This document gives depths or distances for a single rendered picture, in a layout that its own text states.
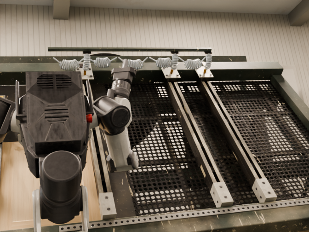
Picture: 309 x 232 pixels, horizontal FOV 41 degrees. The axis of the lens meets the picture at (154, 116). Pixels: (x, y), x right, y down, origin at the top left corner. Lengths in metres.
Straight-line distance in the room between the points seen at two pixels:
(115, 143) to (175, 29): 4.63
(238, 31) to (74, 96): 5.31
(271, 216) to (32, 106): 1.22
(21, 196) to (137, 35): 4.30
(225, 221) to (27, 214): 0.89
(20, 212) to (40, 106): 0.64
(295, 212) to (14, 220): 1.30
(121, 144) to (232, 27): 5.07
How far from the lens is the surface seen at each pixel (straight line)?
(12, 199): 1.99
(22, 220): 1.91
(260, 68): 3.03
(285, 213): 2.11
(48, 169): 1.25
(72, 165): 1.25
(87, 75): 2.58
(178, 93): 2.60
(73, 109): 1.44
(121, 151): 1.72
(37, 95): 1.47
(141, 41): 5.96
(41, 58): 3.18
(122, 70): 1.97
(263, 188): 2.14
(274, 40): 6.86
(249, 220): 2.01
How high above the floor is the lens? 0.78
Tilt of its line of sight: 17 degrees up
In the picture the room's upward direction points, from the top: 7 degrees counter-clockwise
